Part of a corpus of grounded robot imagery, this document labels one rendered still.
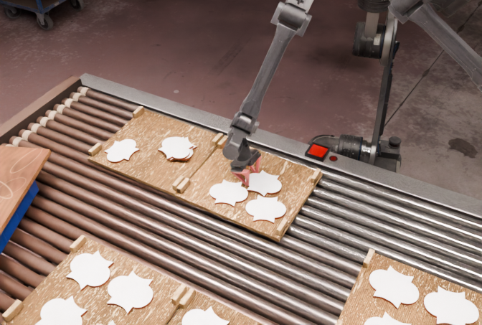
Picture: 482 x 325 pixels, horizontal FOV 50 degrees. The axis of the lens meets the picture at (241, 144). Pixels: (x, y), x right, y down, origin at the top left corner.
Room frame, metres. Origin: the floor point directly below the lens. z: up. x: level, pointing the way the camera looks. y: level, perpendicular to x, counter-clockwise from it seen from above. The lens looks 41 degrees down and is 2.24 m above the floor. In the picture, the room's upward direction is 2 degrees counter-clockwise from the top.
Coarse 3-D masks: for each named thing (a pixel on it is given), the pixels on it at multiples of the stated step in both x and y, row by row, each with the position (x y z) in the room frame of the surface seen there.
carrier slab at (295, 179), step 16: (208, 160) 1.43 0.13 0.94; (224, 160) 1.42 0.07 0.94; (272, 160) 1.41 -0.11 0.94; (192, 176) 1.34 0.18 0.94; (208, 176) 1.34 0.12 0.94; (224, 176) 1.33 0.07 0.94; (288, 176) 1.32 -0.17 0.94; (304, 176) 1.32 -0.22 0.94; (320, 176) 1.32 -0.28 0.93; (192, 192) 1.26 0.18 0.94; (208, 192) 1.26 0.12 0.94; (288, 192) 1.24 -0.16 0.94; (304, 192) 1.24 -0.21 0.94; (208, 208) 1.18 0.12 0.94; (224, 208) 1.18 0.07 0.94; (240, 208) 1.18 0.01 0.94; (288, 208) 1.17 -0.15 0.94; (240, 224) 1.11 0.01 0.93; (256, 224) 1.11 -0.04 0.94; (272, 224) 1.10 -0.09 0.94; (288, 224) 1.10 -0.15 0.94
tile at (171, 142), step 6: (168, 138) 1.53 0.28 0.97; (174, 138) 1.53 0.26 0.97; (180, 138) 1.53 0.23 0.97; (162, 144) 1.50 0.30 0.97; (168, 144) 1.49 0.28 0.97; (174, 144) 1.49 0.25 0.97; (180, 144) 1.49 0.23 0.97; (186, 144) 1.49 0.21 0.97; (162, 150) 1.46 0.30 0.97; (168, 150) 1.46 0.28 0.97; (174, 150) 1.46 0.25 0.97; (180, 150) 1.46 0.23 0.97; (186, 150) 1.46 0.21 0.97; (168, 156) 1.42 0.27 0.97; (174, 156) 1.42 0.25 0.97; (180, 156) 1.42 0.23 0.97; (186, 156) 1.42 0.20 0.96
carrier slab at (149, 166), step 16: (144, 112) 1.75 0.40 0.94; (128, 128) 1.64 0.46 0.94; (144, 128) 1.63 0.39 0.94; (160, 128) 1.63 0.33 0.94; (176, 128) 1.62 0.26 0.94; (192, 128) 1.62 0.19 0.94; (112, 144) 1.54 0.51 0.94; (144, 144) 1.53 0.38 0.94; (160, 144) 1.53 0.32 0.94; (208, 144) 1.52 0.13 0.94; (96, 160) 1.45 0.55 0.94; (144, 160) 1.44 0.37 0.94; (160, 160) 1.44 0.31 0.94; (176, 160) 1.43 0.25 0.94; (192, 160) 1.43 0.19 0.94; (128, 176) 1.37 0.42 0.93; (144, 176) 1.35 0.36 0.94; (160, 176) 1.35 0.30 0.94; (176, 176) 1.35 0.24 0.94; (176, 192) 1.27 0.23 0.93
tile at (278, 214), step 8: (256, 200) 1.20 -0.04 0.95; (264, 200) 1.20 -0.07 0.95; (272, 200) 1.20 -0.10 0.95; (248, 208) 1.17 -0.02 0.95; (256, 208) 1.17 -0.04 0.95; (264, 208) 1.16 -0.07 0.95; (272, 208) 1.16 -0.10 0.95; (280, 208) 1.16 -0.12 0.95; (256, 216) 1.13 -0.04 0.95; (264, 216) 1.13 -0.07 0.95; (272, 216) 1.13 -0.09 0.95; (280, 216) 1.13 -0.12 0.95
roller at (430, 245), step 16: (64, 112) 1.80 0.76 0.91; (80, 112) 1.79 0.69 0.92; (112, 128) 1.67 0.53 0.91; (320, 208) 1.19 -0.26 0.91; (336, 208) 1.17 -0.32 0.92; (368, 224) 1.11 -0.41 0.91; (384, 224) 1.10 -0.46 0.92; (416, 240) 1.03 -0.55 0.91; (432, 240) 1.02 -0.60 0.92; (448, 256) 0.97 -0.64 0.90; (464, 256) 0.96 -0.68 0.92
